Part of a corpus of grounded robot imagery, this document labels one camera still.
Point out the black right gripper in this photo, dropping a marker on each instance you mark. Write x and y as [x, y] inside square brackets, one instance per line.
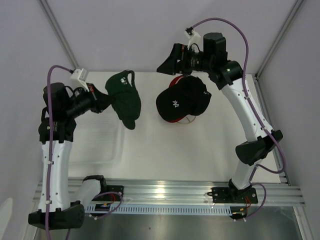
[169, 66]

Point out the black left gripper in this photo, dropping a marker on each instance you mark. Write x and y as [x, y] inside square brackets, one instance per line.
[103, 100]

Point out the red baseball cap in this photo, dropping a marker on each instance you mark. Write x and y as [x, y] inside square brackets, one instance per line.
[175, 103]

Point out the dark green baseball cap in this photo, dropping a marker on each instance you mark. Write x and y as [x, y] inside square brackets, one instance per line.
[127, 102]

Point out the black baseball cap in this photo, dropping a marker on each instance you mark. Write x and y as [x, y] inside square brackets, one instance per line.
[197, 92]

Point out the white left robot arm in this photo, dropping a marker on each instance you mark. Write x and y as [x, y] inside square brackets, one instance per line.
[56, 209]

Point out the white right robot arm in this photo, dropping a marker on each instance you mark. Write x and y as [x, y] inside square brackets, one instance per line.
[229, 77]

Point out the white plastic basket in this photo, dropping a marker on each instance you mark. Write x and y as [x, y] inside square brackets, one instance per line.
[97, 138]

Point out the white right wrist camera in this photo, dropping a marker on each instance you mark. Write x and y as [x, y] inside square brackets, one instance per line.
[192, 35]

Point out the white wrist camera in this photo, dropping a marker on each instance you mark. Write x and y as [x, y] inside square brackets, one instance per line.
[80, 75]
[192, 35]

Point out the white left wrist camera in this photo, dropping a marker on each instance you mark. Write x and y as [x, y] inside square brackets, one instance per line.
[80, 75]

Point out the gold wire hat stand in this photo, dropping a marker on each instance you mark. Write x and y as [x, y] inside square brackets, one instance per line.
[187, 119]

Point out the aluminium mounting rail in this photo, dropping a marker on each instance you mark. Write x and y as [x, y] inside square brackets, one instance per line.
[174, 192]

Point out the left aluminium frame post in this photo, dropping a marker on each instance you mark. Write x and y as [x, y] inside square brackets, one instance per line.
[58, 32]

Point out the aluminium frame post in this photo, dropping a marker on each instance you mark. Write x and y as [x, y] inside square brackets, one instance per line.
[58, 32]
[280, 36]

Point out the white slotted cable duct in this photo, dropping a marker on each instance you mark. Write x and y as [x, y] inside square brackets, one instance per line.
[150, 209]

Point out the right aluminium frame post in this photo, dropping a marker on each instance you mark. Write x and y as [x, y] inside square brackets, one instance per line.
[280, 36]

